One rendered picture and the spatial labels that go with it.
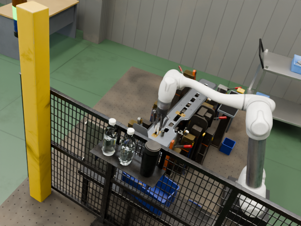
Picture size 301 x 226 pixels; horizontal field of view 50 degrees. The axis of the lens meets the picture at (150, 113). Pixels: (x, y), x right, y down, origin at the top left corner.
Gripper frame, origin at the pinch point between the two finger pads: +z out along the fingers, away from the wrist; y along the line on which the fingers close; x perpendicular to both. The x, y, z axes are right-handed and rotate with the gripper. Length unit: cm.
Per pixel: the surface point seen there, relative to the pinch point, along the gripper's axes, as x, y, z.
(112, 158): 66, -4, -28
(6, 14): -127, 293, 50
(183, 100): -67, 6, 15
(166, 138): -12.0, -4.9, 14.6
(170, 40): -306, 122, 79
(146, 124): -17.6, 15.6, 15.9
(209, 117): -38.1, -25.0, -0.8
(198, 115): -31.5, -17.9, -3.0
